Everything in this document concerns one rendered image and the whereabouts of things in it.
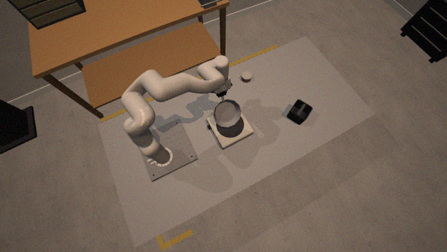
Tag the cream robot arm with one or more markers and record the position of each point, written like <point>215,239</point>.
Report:
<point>163,89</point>

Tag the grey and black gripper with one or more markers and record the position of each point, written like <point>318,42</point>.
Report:
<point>226,86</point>

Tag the red round tin with beige lid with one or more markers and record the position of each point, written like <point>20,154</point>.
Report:
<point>246,77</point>

